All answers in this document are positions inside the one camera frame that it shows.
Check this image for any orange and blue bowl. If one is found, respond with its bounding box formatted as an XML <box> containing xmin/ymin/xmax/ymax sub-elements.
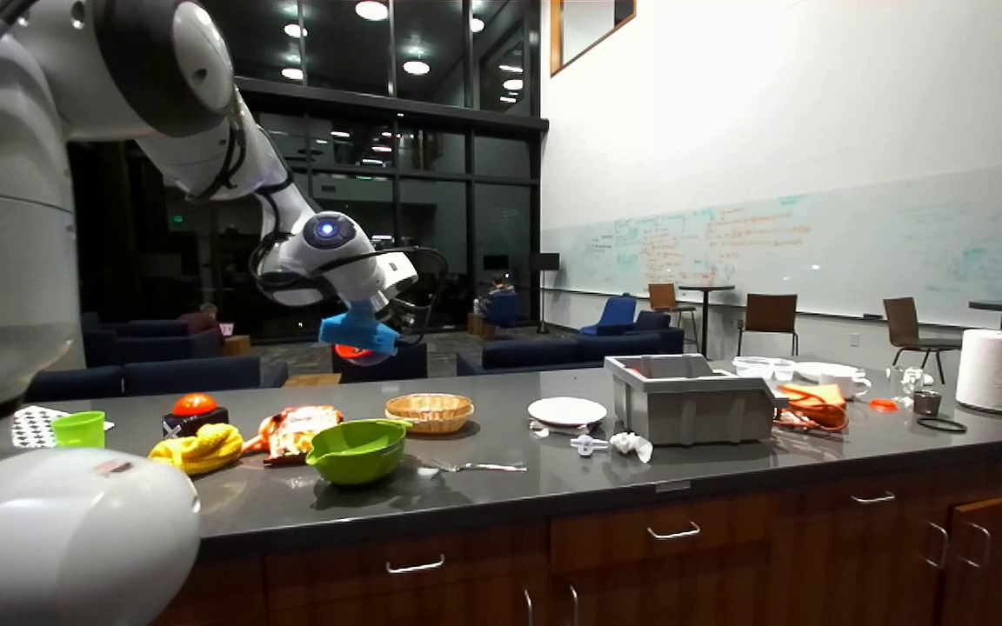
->
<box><xmin>330</xmin><ymin>345</ymin><xmax>380</xmax><ymax>366</ymax></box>

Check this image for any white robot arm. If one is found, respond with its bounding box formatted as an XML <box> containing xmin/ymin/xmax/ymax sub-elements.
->
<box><xmin>0</xmin><ymin>0</ymin><xmax>417</xmax><ymax>626</ymax></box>

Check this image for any green bowl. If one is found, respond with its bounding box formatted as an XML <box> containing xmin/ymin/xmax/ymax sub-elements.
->
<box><xmin>305</xmin><ymin>418</ymin><xmax>406</xmax><ymax>488</ymax></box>

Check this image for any white plate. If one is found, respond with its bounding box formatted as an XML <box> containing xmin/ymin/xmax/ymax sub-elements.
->
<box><xmin>529</xmin><ymin>396</ymin><xmax>606</xmax><ymax>427</ymax></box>

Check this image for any blue armchair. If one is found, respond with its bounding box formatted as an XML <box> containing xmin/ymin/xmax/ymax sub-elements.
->
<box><xmin>595</xmin><ymin>293</ymin><xmax>635</xmax><ymax>335</ymax></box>

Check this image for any woven wicker basket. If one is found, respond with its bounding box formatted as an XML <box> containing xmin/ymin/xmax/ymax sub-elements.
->
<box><xmin>385</xmin><ymin>394</ymin><xmax>472</xmax><ymax>436</ymax></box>

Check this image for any dark blue sofa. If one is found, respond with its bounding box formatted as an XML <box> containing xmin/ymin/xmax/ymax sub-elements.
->
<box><xmin>456</xmin><ymin>328</ymin><xmax>681</xmax><ymax>377</ymax></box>

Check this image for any crumpled white wrapper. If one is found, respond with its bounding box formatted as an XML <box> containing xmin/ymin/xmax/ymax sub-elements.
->
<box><xmin>570</xmin><ymin>432</ymin><xmax>653</xmax><ymax>461</ymax></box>

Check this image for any metal spoon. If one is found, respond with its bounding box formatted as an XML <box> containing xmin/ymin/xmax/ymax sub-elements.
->
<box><xmin>417</xmin><ymin>461</ymin><xmax>529</xmax><ymax>476</ymax></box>

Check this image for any grey metal bin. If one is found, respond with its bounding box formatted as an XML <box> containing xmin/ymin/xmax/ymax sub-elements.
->
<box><xmin>606</xmin><ymin>355</ymin><xmax>778</xmax><ymax>445</ymax></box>

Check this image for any round high table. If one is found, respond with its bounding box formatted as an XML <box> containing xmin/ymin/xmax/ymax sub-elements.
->
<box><xmin>678</xmin><ymin>282</ymin><xmax>734</xmax><ymax>355</ymax></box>

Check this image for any snack bag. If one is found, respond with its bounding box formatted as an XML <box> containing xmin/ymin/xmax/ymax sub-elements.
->
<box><xmin>243</xmin><ymin>402</ymin><xmax>342</xmax><ymax>466</ymax></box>

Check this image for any wooden chair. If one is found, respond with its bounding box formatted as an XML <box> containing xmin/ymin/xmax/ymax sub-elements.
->
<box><xmin>742</xmin><ymin>293</ymin><xmax>800</xmax><ymax>352</ymax></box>

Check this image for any orange dome button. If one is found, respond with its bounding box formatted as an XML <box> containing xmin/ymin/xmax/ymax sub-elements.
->
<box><xmin>170</xmin><ymin>394</ymin><xmax>228</xmax><ymax>421</ymax></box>

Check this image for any yellow knitted cloth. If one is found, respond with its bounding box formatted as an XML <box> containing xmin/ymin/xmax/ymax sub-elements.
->
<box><xmin>148</xmin><ymin>425</ymin><xmax>243</xmax><ymax>476</ymax></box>

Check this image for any orange food packet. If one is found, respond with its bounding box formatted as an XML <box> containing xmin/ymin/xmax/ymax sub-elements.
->
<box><xmin>778</xmin><ymin>384</ymin><xmax>844</xmax><ymax>432</ymax></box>

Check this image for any small green cup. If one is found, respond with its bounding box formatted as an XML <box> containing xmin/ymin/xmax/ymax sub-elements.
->
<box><xmin>52</xmin><ymin>409</ymin><xmax>106</xmax><ymax>449</ymax></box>

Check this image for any white paper towel roll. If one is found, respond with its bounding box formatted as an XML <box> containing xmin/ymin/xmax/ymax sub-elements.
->
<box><xmin>958</xmin><ymin>329</ymin><xmax>1002</xmax><ymax>415</ymax></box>

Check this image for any blue wrist camera box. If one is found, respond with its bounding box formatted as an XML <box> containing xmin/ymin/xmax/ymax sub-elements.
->
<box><xmin>315</xmin><ymin>306</ymin><xmax>401</xmax><ymax>359</ymax></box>

